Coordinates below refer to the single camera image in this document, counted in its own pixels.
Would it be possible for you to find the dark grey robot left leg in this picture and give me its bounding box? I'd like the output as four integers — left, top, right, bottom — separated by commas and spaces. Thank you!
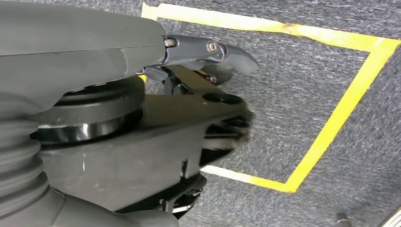
29, 77, 255, 218

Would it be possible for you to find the yellow tape square outline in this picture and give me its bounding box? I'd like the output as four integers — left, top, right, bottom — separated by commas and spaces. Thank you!
140, 2, 401, 193

